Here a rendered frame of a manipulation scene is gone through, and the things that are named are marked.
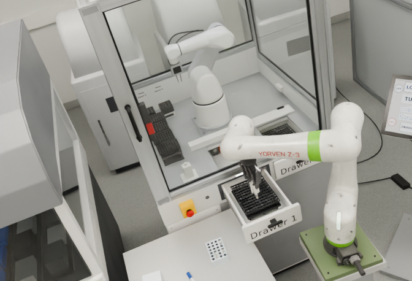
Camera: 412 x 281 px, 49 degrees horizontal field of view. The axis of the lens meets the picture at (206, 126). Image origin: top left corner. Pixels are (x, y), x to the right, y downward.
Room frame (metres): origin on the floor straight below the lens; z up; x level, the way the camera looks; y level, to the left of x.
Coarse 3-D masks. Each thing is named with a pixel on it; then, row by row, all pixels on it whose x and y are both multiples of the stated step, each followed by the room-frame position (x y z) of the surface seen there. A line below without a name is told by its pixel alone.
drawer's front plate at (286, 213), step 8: (288, 208) 1.46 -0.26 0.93; (296, 208) 1.47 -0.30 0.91; (272, 216) 1.44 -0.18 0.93; (280, 216) 1.45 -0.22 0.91; (288, 216) 1.46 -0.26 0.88; (296, 216) 1.46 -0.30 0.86; (248, 224) 1.44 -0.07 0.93; (256, 224) 1.43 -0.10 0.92; (264, 224) 1.44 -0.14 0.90; (280, 224) 1.45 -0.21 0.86; (288, 224) 1.46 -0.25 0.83; (248, 232) 1.42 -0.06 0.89; (256, 232) 1.43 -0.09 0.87; (264, 232) 1.44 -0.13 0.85; (272, 232) 1.44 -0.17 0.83; (248, 240) 1.42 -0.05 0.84; (256, 240) 1.43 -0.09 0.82
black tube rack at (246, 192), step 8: (248, 184) 1.72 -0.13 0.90; (264, 184) 1.69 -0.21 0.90; (232, 192) 1.73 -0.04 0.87; (240, 192) 1.71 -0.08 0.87; (248, 192) 1.67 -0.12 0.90; (264, 192) 1.64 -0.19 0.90; (272, 192) 1.62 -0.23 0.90; (240, 200) 1.63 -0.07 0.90; (248, 200) 1.61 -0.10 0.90; (256, 200) 1.63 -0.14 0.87; (264, 200) 1.61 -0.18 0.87; (272, 200) 1.57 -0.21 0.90; (248, 208) 1.56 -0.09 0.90; (264, 208) 1.56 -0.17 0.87; (272, 208) 1.55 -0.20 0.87; (248, 216) 1.54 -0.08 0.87; (256, 216) 1.53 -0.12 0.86
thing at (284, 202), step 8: (264, 168) 1.82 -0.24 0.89; (264, 176) 1.81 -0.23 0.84; (224, 184) 1.78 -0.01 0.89; (232, 184) 1.78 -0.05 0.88; (240, 184) 1.79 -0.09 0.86; (272, 184) 1.71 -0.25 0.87; (224, 192) 1.72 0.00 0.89; (280, 192) 1.61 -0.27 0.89; (232, 200) 1.71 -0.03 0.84; (280, 200) 1.62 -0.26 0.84; (288, 200) 1.55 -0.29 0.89; (232, 208) 1.62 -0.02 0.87; (240, 208) 1.64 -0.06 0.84; (280, 208) 1.57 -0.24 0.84; (240, 216) 1.53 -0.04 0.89; (240, 224) 1.52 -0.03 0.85
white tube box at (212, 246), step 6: (216, 240) 1.52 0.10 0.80; (222, 240) 1.50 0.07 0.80; (210, 246) 1.49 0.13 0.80; (216, 246) 1.48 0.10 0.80; (222, 246) 1.48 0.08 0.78; (210, 252) 1.45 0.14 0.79; (222, 252) 1.43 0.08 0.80; (210, 258) 1.41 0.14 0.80; (222, 258) 1.40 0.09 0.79; (228, 258) 1.40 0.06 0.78; (216, 264) 1.40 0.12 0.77
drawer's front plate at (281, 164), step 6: (276, 162) 1.80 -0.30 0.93; (282, 162) 1.80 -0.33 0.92; (288, 162) 1.80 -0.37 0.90; (294, 162) 1.81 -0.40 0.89; (306, 162) 1.82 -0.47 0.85; (312, 162) 1.83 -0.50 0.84; (318, 162) 1.83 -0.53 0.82; (276, 168) 1.79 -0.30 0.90; (282, 168) 1.80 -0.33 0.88; (294, 168) 1.81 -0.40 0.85; (300, 168) 1.81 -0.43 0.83; (276, 174) 1.79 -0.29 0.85; (288, 174) 1.80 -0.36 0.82
